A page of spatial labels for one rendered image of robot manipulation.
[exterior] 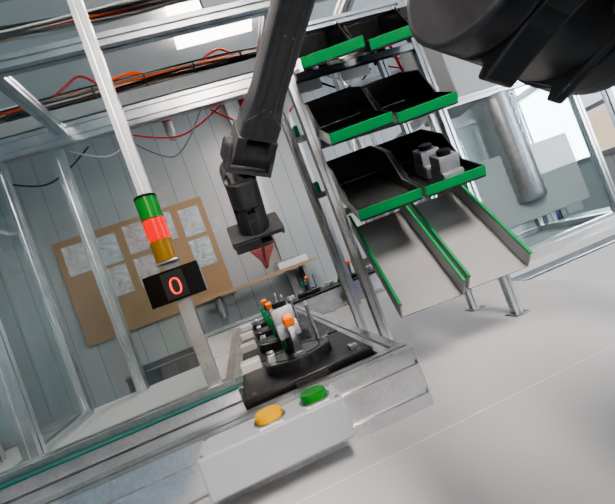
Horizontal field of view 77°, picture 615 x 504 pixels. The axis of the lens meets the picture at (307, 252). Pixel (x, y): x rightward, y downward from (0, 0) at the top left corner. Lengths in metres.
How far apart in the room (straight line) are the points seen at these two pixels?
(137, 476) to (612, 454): 0.59
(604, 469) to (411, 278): 0.45
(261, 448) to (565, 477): 0.35
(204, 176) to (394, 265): 3.63
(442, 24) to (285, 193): 4.10
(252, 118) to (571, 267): 1.41
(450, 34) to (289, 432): 0.50
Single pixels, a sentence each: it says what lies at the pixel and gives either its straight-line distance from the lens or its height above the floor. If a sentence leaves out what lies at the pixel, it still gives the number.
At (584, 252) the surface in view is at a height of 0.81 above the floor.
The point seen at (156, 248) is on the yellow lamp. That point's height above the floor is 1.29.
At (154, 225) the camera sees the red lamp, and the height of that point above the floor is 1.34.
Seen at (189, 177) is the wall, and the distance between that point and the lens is 4.34.
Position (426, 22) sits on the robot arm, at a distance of 0.22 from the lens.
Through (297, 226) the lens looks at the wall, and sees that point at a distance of 4.24.
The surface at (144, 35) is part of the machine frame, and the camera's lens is 1.58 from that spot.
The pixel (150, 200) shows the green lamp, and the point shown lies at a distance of 0.93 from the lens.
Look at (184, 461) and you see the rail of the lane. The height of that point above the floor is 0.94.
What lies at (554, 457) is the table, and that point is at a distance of 0.55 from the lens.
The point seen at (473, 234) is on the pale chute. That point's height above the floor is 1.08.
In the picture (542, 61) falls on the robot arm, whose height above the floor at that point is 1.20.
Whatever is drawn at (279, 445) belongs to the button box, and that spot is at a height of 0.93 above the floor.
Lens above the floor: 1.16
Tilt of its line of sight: 1 degrees up
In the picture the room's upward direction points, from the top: 20 degrees counter-clockwise
